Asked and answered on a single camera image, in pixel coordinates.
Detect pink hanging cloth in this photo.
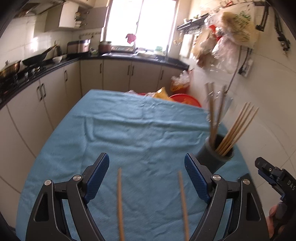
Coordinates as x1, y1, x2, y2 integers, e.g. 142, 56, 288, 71
125, 33, 137, 45

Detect white hanging board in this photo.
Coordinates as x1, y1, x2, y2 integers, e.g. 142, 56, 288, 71
180, 33, 194, 57

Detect chopsticks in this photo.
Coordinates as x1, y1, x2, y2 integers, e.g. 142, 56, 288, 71
222, 107, 259, 156

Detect black kitchen countertop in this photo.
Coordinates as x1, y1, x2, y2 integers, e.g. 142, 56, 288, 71
0, 52, 190, 110

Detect black wall clamp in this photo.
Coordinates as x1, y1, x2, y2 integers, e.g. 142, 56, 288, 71
274, 6, 291, 57
255, 0, 270, 32

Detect yellow plastic bag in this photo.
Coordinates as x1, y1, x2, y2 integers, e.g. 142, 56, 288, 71
152, 87, 176, 102

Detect hanging plastic bags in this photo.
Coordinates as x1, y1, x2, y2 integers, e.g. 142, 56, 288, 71
191, 5, 260, 73

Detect black cylindrical utensil holder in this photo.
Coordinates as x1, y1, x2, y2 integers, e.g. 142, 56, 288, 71
195, 137, 234, 175

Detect blue towel cloth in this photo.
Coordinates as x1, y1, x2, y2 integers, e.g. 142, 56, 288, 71
15, 89, 251, 241

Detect beige kitchen cabinets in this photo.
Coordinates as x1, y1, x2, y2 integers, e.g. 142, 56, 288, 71
0, 58, 189, 168

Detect white wall socket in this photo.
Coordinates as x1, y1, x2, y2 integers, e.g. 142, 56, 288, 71
238, 59, 254, 77

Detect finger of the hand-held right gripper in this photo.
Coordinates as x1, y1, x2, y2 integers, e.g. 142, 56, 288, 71
255, 157, 289, 186

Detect steel cooking pot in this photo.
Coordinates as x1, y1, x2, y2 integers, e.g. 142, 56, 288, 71
0, 60, 23, 80

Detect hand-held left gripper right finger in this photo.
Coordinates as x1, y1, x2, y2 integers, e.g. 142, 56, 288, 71
184, 153, 270, 241

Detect black wall shelf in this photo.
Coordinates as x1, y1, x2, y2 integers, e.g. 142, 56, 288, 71
177, 13, 209, 30

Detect clear bag of yellow snacks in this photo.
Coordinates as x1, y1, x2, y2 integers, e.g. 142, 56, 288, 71
170, 70, 193, 92

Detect black wok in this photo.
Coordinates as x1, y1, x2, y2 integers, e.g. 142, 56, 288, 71
21, 46, 59, 67

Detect person's right hand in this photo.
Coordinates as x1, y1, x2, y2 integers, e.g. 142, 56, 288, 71
265, 205, 278, 238

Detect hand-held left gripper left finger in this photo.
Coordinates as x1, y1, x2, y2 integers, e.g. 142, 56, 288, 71
25, 152, 110, 241

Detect red plastic basin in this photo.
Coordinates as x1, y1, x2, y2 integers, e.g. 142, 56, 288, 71
169, 93, 202, 108

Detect brown clay pot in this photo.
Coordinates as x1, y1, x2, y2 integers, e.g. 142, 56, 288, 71
99, 41, 112, 55

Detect grey power cable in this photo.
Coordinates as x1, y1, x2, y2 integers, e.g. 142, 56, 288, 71
225, 45, 242, 93

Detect kitchen window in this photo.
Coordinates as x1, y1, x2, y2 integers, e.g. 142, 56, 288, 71
105, 0, 179, 51

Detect beige wall cabinet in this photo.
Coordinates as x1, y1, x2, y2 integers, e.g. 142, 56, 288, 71
44, 0, 110, 33

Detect steel bread box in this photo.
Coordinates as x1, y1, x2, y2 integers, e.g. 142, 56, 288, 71
67, 39, 91, 54

